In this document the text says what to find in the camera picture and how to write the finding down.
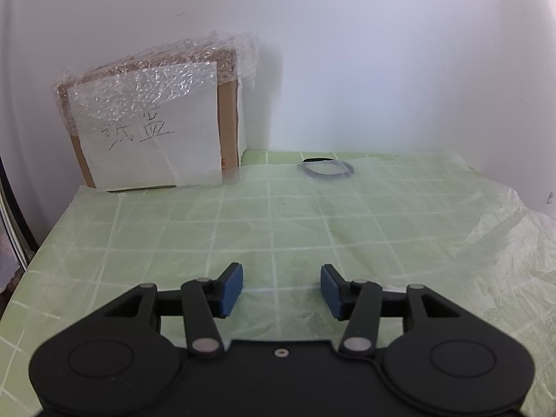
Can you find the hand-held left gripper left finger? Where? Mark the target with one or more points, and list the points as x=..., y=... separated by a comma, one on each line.
x=230, y=291

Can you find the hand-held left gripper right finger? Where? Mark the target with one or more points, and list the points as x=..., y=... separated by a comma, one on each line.
x=330, y=291

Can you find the translucent white plastic shopping bag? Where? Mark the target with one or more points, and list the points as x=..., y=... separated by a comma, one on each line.
x=369, y=226

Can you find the green checked tablecloth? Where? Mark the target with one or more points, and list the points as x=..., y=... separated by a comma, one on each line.
x=269, y=156

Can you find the white paper sheet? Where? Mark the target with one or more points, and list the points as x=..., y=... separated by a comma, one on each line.
x=152, y=160

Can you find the brown cardboard box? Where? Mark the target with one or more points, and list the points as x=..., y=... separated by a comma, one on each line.
x=228, y=117

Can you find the black metal frame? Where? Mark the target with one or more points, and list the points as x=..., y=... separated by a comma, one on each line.
x=17, y=217

